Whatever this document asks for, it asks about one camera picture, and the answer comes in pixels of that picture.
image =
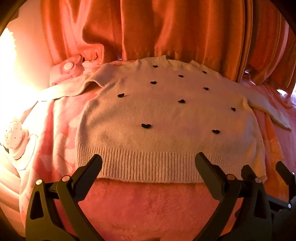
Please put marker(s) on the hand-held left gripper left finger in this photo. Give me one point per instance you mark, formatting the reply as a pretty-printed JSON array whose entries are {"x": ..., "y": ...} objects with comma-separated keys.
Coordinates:
[{"x": 92, "y": 169}]

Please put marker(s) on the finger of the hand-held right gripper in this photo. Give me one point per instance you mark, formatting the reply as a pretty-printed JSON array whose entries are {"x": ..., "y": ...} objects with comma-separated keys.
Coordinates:
[
  {"x": 248, "y": 172},
  {"x": 285, "y": 172}
]

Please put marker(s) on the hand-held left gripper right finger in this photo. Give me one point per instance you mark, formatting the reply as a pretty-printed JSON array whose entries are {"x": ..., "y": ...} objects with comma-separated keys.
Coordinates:
[{"x": 204, "y": 166}]

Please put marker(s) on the white sweater with black hearts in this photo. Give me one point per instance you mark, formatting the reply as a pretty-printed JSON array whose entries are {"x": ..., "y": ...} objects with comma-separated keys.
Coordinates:
[{"x": 161, "y": 115}]

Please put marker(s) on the pink blanket with white bows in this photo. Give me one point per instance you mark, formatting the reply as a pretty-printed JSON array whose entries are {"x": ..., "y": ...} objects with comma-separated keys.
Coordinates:
[{"x": 138, "y": 208}]

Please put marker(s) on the white cake-shaped ornament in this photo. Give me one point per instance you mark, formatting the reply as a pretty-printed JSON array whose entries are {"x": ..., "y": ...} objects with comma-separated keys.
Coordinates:
[{"x": 16, "y": 136}]

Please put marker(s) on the pink striped sheet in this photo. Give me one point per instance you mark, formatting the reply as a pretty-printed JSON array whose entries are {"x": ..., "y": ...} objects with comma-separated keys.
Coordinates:
[{"x": 9, "y": 185}]

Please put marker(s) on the pink plush with white button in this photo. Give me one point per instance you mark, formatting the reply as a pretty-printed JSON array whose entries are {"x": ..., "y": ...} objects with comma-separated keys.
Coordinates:
[{"x": 74, "y": 69}]

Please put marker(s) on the orange curtain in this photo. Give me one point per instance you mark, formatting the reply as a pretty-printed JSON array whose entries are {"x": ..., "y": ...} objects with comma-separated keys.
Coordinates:
[{"x": 161, "y": 27}]

